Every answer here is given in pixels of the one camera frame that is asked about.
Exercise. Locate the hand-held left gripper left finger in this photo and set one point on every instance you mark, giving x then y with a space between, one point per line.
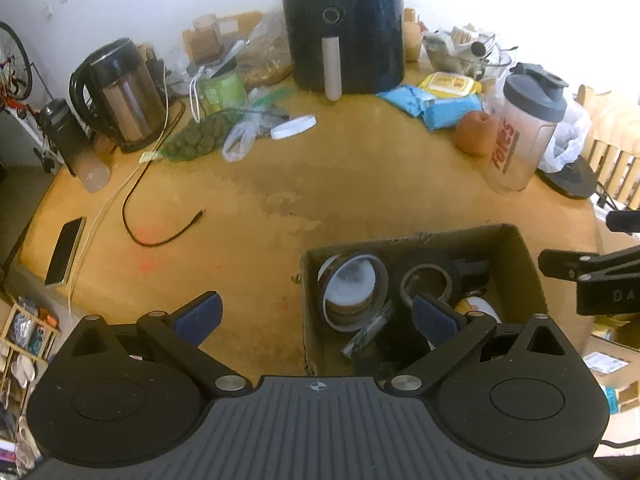
202 317

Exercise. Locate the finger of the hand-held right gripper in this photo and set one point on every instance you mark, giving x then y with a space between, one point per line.
622 221
570 264

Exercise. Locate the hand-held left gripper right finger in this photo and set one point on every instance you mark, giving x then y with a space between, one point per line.
432 320

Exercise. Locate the amber tape roll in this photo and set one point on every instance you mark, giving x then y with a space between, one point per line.
384 285

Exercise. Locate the black tape roll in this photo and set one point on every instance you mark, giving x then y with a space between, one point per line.
430 259

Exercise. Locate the marble pattern stick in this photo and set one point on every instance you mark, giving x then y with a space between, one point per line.
367 332

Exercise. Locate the white plastic jar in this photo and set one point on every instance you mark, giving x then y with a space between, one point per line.
350 280

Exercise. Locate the large cardboard carton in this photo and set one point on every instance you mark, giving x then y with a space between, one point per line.
612 345

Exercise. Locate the wooden slatted chair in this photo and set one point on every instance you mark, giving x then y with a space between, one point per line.
615 160

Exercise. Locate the white plastic bag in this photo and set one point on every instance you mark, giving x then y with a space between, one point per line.
567 140

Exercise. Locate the clear shaker bottle grey lid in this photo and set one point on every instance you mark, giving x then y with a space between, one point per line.
525 140

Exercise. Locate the smartphone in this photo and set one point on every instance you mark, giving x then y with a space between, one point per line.
65 252

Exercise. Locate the net bag of green fruit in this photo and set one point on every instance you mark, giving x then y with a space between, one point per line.
197 137

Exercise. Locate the wooden rack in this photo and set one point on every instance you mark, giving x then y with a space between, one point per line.
25 350

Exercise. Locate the clear plastic bag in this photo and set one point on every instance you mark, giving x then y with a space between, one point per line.
240 140

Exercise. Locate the blue wipes packet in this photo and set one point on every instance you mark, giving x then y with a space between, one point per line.
405 100
452 112

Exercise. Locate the white round lid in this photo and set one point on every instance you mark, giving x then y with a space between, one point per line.
294 127

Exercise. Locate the yellow wipes packet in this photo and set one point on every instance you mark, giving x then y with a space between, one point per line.
450 84

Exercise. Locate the dark water bottle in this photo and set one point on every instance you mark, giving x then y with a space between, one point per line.
70 145

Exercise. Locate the green labelled jar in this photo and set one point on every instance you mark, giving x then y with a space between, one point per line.
225 92

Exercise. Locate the steel electric kettle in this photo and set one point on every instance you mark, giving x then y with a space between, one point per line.
125 105

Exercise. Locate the green plastic strip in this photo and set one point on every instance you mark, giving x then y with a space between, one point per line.
272 97

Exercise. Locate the heap of assorted packets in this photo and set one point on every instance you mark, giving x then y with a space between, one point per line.
460 47

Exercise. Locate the clear bag of snacks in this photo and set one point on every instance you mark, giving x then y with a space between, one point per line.
267 60

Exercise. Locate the small brown cardboard box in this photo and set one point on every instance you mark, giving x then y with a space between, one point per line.
202 47

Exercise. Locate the bicycle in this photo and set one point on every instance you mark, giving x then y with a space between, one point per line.
15 75

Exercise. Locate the black air fryer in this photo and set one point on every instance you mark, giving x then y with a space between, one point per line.
350 10

